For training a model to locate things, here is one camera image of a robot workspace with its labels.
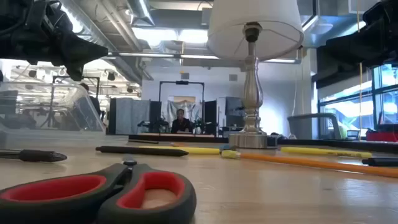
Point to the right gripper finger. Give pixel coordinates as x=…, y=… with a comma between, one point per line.
x=357, y=42
x=342, y=55

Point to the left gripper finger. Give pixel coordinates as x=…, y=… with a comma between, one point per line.
x=76, y=71
x=84, y=49

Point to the clear plastic supply box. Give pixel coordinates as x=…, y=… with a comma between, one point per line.
x=37, y=133

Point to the thick black marker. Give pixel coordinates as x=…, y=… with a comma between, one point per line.
x=37, y=155

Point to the yellow pen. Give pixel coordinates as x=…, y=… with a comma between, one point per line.
x=326, y=152
x=205, y=151

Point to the orange pencil with pale eraser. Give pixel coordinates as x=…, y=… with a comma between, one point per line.
x=311, y=163

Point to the dark purple pen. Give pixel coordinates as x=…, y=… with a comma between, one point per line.
x=382, y=162

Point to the red and black scissors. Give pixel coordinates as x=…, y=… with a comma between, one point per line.
x=124, y=179

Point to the red box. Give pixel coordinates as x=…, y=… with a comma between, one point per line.
x=382, y=137

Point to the black ceiling spotlight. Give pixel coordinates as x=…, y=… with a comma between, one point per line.
x=130, y=89
x=111, y=76
x=32, y=73

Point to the ceiling light strip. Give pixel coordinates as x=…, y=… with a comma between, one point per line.
x=146, y=55

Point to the grey partition panel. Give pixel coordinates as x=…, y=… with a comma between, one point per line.
x=130, y=115

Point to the grey office chair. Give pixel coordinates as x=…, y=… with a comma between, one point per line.
x=311, y=127

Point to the thin dark rod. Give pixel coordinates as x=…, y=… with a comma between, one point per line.
x=143, y=141

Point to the white shade silver table lamp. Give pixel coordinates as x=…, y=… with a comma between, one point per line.
x=252, y=93

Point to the crumpled silver backdrop sheet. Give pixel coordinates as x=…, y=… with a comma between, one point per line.
x=174, y=109

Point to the grey cabinet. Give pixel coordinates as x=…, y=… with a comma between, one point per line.
x=234, y=109

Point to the black partition panel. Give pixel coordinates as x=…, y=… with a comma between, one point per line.
x=211, y=118

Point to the black rig frame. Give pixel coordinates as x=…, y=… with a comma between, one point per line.
x=93, y=77
x=182, y=82

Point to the silver air duct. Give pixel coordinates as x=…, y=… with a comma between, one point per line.
x=102, y=34

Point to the grey wall vent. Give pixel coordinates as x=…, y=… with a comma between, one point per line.
x=233, y=77
x=185, y=76

